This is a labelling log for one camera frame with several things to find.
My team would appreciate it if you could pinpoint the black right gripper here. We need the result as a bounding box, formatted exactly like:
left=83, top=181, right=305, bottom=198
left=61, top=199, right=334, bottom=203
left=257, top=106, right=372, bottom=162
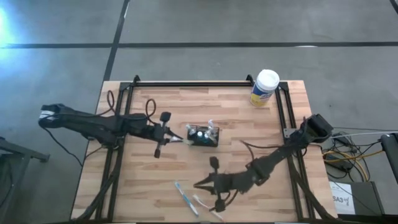
left=193, top=174, right=249, bottom=212

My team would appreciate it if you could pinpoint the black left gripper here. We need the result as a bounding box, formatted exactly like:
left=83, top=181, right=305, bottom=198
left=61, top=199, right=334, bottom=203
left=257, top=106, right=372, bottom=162
left=150, top=123, right=184, bottom=159

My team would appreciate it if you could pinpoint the yellow blue wipes canister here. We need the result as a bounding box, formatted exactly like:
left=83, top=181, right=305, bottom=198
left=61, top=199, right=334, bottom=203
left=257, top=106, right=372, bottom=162
left=249, top=68, right=280, bottom=108

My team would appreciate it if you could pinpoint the black power brick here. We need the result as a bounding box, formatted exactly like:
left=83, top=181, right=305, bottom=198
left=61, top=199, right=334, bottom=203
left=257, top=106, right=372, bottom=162
left=324, top=154, right=354, bottom=172

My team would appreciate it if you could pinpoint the white paper sheet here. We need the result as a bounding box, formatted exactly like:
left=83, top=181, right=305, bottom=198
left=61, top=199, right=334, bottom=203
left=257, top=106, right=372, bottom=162
left=328, top=181, right=356, bottom=215

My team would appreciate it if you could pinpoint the dark grey bench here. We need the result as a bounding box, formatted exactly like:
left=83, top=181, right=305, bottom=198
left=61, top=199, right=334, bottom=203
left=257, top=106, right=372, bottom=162
left=0, top=136, right=50, bottom=224

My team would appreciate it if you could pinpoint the black floor box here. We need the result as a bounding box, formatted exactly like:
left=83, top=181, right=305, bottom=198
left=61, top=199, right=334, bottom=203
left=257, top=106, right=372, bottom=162
left=328, top=181, right=386, bottom=217

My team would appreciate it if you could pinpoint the black stand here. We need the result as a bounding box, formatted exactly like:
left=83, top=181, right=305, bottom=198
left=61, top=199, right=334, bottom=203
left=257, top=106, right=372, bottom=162
left=380, top=133, right=398, bottom=185

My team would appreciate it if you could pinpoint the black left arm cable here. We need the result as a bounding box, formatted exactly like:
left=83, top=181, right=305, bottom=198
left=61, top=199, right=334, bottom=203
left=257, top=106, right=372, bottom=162
left=106, top=89, right=157, bottom=121

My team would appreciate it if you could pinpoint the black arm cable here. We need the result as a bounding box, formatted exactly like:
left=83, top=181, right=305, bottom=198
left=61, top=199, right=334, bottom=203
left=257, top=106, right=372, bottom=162
left=241, top=139, right=299, bottom=160
left=106, top=89, right=157, bottom=121

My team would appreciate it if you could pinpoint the black wire caddy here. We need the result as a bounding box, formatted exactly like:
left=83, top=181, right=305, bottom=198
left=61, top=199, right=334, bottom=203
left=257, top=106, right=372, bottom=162
left=186, top=124, right=220, bottom=147

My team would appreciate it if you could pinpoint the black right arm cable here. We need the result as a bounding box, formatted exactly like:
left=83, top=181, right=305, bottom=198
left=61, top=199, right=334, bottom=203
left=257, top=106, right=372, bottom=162
left=241, top=139, right=299, bottom=160

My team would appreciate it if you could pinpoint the black aluminium table frame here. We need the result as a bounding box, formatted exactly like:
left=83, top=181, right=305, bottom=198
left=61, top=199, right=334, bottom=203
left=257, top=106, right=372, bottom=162
left=73, top=74, right=335, bottom=223

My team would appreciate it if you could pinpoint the yellow floor cable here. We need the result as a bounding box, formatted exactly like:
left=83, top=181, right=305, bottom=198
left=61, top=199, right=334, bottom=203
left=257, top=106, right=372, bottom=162
left=322, top=150, right=384, bottom=183

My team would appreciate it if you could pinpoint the white floor cable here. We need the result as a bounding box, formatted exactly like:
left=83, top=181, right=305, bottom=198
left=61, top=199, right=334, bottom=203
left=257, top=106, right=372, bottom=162
left=329, top=130, right=398, bottom=141

